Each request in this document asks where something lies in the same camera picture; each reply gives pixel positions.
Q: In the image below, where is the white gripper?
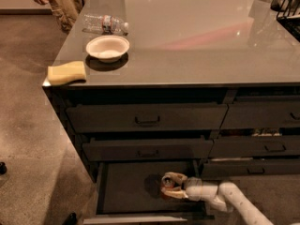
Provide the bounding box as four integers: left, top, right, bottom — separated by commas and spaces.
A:
161, 172, 218, 202

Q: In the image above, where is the dark cabinet with drawers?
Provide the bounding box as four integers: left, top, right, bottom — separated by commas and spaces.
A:
44, 0, 300, 176

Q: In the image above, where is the middle right drawer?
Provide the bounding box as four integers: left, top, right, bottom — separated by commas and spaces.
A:
209, 136, 300, 158

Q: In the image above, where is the clear plastic water bottle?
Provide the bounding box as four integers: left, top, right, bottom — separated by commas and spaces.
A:
83, 13, 128, 36

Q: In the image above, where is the top right drawer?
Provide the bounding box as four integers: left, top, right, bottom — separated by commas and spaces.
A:
221, 97, 300, 129

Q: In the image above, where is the black object on floor bottom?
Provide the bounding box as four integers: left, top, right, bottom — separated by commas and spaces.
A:
62, 213, 77, 225

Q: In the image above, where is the bottom right drawer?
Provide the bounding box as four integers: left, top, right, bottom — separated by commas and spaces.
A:
201, 158, 300, 179

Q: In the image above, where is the black object on floor left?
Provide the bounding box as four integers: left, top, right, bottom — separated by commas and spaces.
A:
0, 162, 8, 175

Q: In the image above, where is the yellow sponge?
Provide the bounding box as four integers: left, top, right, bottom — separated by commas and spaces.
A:
47, 61, 86, 85

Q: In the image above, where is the black object on floor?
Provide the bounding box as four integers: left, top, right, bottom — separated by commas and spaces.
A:
0, 162, 8, 175
62, 213, 77, 225

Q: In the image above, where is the middle left drawer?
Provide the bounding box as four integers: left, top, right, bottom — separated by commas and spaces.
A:
82, 138, 213, 161

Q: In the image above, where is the open bottom left drawer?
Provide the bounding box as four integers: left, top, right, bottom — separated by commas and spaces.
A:
83, 160, 214, 225

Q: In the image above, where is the red coke can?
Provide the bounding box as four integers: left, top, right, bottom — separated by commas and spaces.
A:
160, 175, 175, 200

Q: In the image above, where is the white paper bowl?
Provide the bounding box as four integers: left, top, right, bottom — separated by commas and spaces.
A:
85, 36, 130, 63

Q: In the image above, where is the top left drawer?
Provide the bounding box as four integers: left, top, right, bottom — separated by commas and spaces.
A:
66, 103, 227, 133

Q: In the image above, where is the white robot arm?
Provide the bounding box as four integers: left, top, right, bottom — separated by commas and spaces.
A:
160, 172, 274, 225

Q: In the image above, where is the black wire rack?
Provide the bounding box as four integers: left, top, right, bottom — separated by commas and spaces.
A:
270, 0, 300, 42

